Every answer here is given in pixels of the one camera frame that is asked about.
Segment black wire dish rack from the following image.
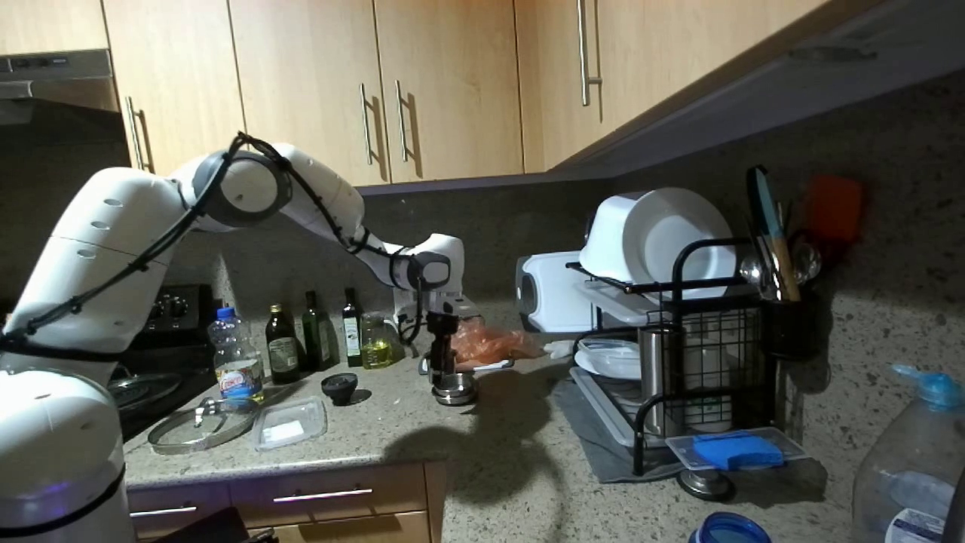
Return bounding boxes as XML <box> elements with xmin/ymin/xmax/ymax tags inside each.
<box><xmin>569</xmin><ymin>239</ymin><xmax>777</xmax><ymax>478</ymax></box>

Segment utensils in rack holder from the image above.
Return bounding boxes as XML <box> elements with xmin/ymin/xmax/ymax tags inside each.
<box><xmin>744</xmin><ymin>165</ymin><xmax>823</xmax><ymax>303</ymax></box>

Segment clear plastic water bottle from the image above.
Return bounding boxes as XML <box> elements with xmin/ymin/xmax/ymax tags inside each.
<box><xmin>210</xmin><ymin>303</ymin><xmax>265</xmax><ymax>411</ymax></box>

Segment silver bowl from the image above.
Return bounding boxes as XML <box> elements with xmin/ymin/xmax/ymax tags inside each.
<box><xmin>432</xmin><ymin>370</ymin><xmax>481</xmax><ymax>408</ymax></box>

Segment dark green bottle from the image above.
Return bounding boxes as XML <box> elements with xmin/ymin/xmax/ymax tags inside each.
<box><xmin>301</xmin><ymin>289</ymin><xmax>331</xmax><ymax>370</ymax></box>

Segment upper wooden cabinets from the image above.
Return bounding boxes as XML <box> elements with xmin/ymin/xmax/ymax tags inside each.
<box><xmin>0</xmin><ymin>0</ymin><xmax>834</xmax><ymax>184</ymax></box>

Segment black stove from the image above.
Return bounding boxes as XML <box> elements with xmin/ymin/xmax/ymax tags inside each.
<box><xmin>108</xmin><ymin>282</ymin><xmax>215</xmax><ymax>434</ymax></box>

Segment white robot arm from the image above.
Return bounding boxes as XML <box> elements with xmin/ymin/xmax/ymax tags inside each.
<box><xmin>0</xmin><ymin>133</ymin><xmax>466</xmax><ymax>543</ymax></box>

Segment glass pot lid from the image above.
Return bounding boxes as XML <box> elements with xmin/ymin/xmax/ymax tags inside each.
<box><xmin>147</xmin><ymin>402</ymin><xmax>253</xmax><ymax>455</ymax></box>

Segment large clear water jug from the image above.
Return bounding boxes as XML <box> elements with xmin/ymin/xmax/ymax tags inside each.
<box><xmin>852</xmin><ymin>364</ymin><xmax>965</xmax><ymax>543</ymax></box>

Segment grey drying mat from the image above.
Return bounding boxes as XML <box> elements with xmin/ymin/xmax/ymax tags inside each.
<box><xmin>551</xmin><ymin>379</ymin><xmax>681</xmax><ymax>481</ymax></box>

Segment steel tumbler in rack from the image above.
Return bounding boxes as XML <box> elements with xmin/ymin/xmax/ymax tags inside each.
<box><xmin>640</xmin><ymin>325</ymin><xmax>677</xmax><ymax>438</ymax></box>

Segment small black bowl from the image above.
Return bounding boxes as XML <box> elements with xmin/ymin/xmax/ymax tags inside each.
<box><xmin>320</xmin><ymin>374</ymin><xmax>359</xmax><ymax>408</ymax></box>

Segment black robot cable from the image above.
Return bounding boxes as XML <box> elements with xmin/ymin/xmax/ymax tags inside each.
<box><xmin>0</xmin><ymin>128</ymin><xmax>434</xmax><ymax>351</ymax></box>

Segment round glass oil jar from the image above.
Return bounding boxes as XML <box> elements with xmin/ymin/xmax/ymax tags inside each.
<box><xmin>362</xmin><ymin>313</ymin><xmax>404</xmax><ymax>369</ymax></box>

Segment white kitchen appliance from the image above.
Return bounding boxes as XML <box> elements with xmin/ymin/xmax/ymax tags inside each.
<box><xmin>516</xmin><ymin>249</ymin><xmax>597</xmax><ymax>333</ymax></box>

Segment blue round lid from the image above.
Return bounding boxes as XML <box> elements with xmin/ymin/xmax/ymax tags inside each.
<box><xmin>688</xmin><ymin>513</ymin><xmax>773</xmax><ymax>543</ymax></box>

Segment olive oil bottle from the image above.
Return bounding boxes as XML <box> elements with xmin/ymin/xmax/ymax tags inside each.
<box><xmin>342</xmin><ymin>289</ymin><xmax>362</xmax><ymax>364</ymax></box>

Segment dark glass bottle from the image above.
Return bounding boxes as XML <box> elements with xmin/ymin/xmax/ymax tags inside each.
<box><xmin>265</xmin><ymin>303</ymin><xmax>301</xmax><ymax>383</ymax></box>

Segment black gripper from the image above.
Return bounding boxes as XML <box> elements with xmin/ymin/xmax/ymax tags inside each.
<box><xmin>425</xmin><ymin>294</ymin><xmax>461</xmax><ymax>374</ymax></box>

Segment blue lidded plastic container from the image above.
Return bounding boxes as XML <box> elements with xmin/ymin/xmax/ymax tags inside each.
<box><xmin>668</xmin><ymin>428</ymin><xmax>805</xmax><ymax>474</ymax></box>

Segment red silicone utensil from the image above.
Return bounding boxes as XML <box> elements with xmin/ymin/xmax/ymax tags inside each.
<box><xmin>810</xmin><ymin>175</ymin><xmax>867</xmax><ymax>243</ymax></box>

